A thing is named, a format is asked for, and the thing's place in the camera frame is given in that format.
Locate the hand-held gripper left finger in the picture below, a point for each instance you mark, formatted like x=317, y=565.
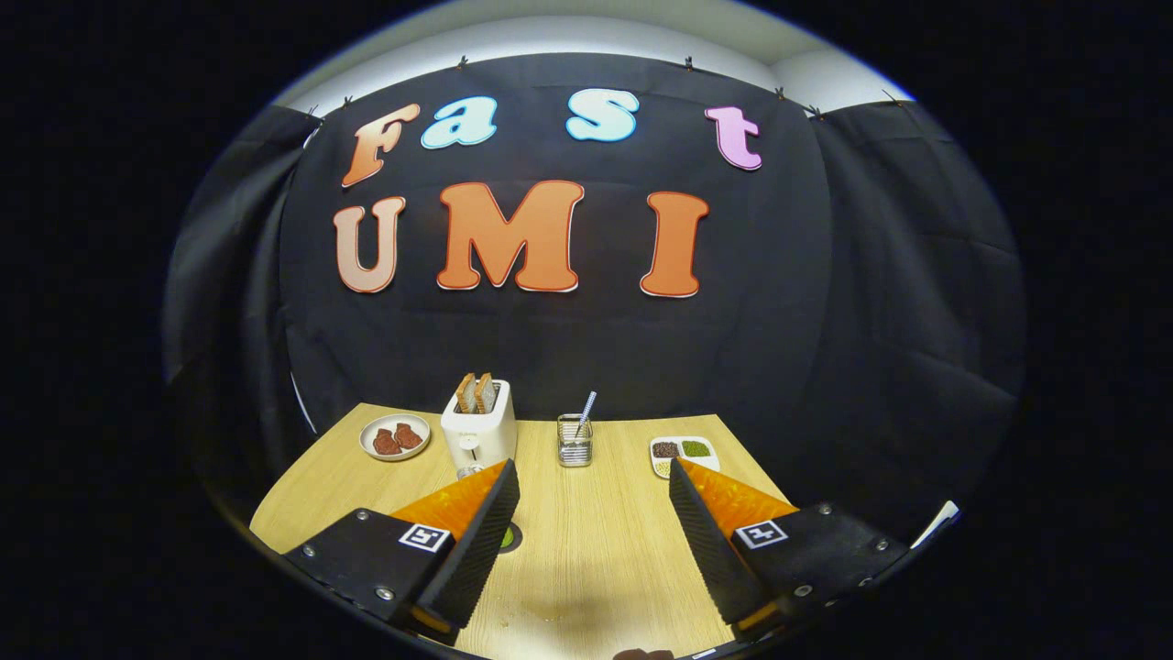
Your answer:
x=476, y=550

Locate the white toaster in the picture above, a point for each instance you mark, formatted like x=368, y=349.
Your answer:
x=478, y=438

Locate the toast slice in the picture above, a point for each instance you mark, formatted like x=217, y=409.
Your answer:
x=467, y=394
x=485, y=394

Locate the brown meat piece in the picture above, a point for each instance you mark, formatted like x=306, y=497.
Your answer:
x=386, y=443
x=409, y=435

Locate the black backdrop cloth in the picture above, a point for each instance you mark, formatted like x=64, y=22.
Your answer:
x=825, y=321

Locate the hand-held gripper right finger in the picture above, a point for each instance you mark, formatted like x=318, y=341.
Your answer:
x=715, y=550

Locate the wooden table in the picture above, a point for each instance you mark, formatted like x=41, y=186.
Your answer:
x=596, y=550

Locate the white divided dish with beans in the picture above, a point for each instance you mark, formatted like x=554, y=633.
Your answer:
x=683, y=451

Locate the striped straw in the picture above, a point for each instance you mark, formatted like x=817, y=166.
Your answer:
x=586, y=408

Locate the dark round coaster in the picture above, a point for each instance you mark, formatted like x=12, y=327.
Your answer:
x=515, y=543

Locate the white panel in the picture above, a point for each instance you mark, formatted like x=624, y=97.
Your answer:
x=935, y=522

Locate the small white plate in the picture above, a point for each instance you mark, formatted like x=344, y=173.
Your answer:
x=395, y=456

